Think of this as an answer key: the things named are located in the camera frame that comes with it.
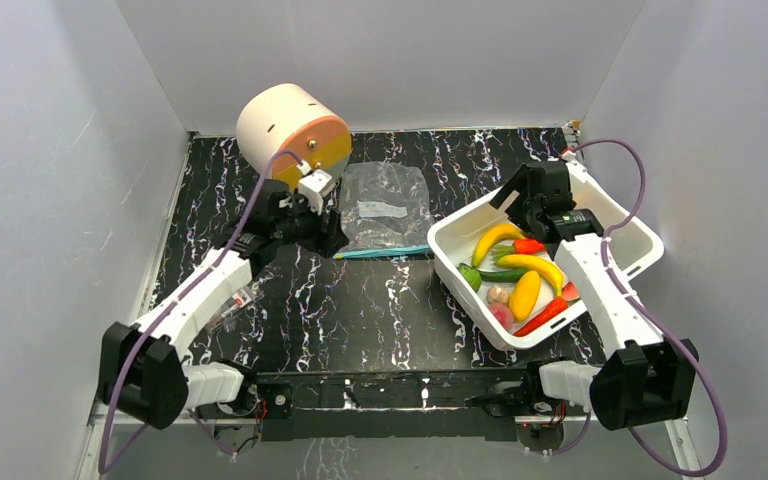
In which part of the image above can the clear blue zip bag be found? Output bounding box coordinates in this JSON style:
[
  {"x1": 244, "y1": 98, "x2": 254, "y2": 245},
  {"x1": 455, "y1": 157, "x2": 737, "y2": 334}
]
[{"x1": 334, "y1": 161, "x2": 434, "y2": 259}]

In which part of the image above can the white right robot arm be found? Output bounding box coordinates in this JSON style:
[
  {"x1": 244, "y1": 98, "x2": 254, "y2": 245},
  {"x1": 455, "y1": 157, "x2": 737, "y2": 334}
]
[{"x1": 490, "y1": 162, "x2": 697, "y2": 430}]

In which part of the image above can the red chili pepper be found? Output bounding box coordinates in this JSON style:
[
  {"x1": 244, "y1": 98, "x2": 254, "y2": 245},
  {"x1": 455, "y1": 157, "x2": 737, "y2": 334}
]
[{"x1": 514, "y1": 297, "x2": 568, "y2": 337}]

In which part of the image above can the round pastel drawer cabinet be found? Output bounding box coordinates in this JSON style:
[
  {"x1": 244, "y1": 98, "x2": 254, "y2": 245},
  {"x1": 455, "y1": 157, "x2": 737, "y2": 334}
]
[{"x1": 236, "y1": 83, "x2": 352, "y2": 191}]

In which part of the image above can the white plastic bin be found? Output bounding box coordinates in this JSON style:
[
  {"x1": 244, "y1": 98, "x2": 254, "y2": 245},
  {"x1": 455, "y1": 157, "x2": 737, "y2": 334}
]
[{"x1": 427, "y1": 174, "x2": 664, "y2": 350}]

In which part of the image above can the watermelon slice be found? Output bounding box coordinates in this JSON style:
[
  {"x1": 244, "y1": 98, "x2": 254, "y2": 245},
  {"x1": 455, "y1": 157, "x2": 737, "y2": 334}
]
[{"x1": 561, "y1": 282, "x2": 580, "y2": 303}]

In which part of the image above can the long yellow banana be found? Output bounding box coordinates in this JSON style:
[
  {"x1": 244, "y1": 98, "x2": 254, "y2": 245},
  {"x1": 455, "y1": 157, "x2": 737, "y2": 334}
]
[{"x1": 495, "y1": 254, "x2": 565, "y2": 297}]

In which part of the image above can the pink peach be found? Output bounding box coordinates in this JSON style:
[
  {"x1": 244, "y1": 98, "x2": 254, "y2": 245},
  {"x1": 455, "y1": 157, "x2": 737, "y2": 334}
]
[{"x1": 488, "y1": 303, "x2": 515, "y2": 331}]

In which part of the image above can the beige garlic bulb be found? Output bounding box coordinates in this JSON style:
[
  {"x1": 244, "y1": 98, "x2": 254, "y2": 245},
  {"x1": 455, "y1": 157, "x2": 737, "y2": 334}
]
[{"x1": 486, "y1": 285, "x2": 510, "y2": 306}]

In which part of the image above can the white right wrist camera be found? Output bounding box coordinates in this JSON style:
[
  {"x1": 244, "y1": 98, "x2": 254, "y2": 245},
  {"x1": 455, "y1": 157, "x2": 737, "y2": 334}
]
[{"x1": 560, "y1": 147, "x2": 590, "y2": 184}]

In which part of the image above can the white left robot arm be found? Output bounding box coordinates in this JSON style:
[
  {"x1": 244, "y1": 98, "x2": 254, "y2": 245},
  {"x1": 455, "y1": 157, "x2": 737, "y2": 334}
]
[{"x1": 97, "y1": 171, "x2": 348, "y2": 429}]

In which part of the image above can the yellow mango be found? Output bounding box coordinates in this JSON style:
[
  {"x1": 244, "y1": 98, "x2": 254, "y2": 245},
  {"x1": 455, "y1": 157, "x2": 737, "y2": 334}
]
[{"x1": 508, "y1": 271, "x2": 542, "y2": 322}]

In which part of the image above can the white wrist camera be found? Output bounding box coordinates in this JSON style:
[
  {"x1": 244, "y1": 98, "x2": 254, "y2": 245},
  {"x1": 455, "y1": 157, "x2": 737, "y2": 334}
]
[
  {"x1": 560, "y1": 147, "x2": 590, "y2": 184},
  {"x1": 297, "y1": 169, "x2": 336, "y2": 215}
]

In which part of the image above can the small yellow banana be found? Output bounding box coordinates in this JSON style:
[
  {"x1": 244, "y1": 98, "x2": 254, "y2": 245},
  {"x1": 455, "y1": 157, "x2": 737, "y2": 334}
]
[{"x1": 471, "y1": 224, "x2": 525, "y2": 268}]

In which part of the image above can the green cucumber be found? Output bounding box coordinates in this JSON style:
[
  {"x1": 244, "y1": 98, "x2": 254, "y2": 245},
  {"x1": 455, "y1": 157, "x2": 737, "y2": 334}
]
[{"x1": 457, "y1": 264, "x2": 529, "y2": 292}]

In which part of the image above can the small clear wrapper packet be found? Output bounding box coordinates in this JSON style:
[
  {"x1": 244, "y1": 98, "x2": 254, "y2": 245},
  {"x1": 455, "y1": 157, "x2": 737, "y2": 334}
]
[{"x1": 204, "y1": 285, "x2": 264, "y2": 334}]

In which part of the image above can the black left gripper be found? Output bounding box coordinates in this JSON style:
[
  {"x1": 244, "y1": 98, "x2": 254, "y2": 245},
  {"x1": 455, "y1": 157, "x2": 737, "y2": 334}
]
[{"x1": 273, "y1": 191, "x2": 349, "y2": 259}]

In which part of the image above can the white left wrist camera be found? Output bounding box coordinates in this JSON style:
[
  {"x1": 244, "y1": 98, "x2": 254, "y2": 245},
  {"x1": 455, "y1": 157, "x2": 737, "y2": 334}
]
[{"x1": 297, "y1": 169, "x2": 336, "y2": 215}]

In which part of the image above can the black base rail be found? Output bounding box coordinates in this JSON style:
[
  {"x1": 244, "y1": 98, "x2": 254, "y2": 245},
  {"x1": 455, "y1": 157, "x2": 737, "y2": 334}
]
[{"x1": 198, "y1": 360, "x2": 591, "y2": 444}]

